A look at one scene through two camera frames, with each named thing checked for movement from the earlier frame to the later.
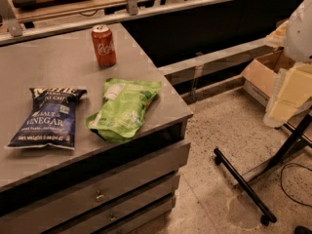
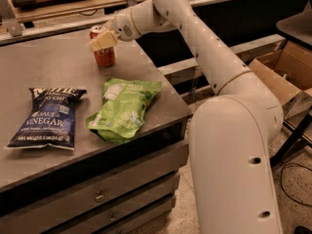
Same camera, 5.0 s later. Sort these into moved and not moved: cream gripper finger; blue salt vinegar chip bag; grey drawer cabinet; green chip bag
Moved: cream gripper finger
Not moved: green chip bag; blue salt vinegar chip bag; grey drawer cabinet
